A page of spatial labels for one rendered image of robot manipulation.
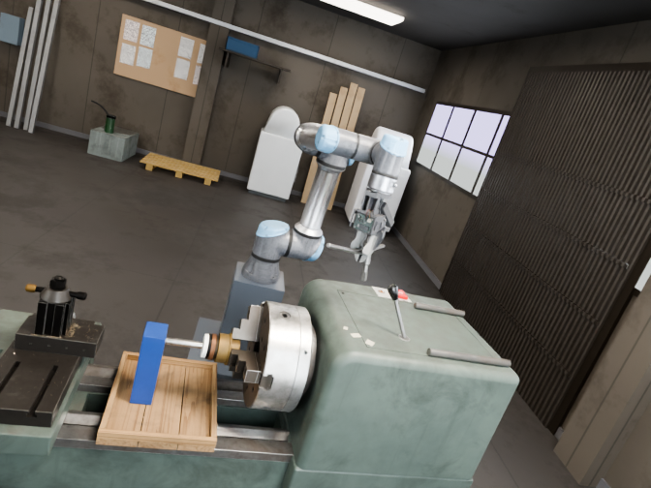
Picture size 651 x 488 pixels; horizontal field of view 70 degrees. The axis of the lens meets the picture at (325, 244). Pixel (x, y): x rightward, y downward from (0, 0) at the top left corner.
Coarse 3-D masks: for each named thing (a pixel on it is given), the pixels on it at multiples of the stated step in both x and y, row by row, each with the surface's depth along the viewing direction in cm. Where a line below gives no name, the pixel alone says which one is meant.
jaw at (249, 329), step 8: (248, 312) 143; (256, 312) 141; (240, 320) 141; (248, 320) 139; (256, 320) 140; (232, 328) 138; (240, 328) 138; (248, 328) 139; (256, 328) 140; (232, 336) 137; (240, 336) 138; (248, 336) 138; (256, 336) 139
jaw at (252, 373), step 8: (232, 352) 132; (240, 352) 134; (248, 352) 135; (256, 352) 136; (232, 360) 132; (240, 360) 130; (248, 360) 131; (256, 360) 132; (240, 368) 130; (248, 368) 127; (256, 368) 128; (248, 376) 126; (256, 376) 127; (264, 376) 126; (264, 384) 127
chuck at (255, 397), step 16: (272, 304) 138; (288, 304) 143; (272, 320) 131; (288, 320) 133; (272, 336) 128; (288, 336) 129; (272, 352) 126; (288, 352) 128; (272, 368) 126; (288, 368) 127; (256, 384) 130; (272, 384) 127; (288, 384) 128; (256, 400) 128; (272, 400) 129
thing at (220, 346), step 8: (216, 336) 135; (224, 336) 135; (208, 344) 133; (216, 344) 134; (224, 344) 134; (232, 344) 136; (208, 352) 133; (216, 352) 133; (224, 352) 133; (216, 360) 134; (224, 360) 134
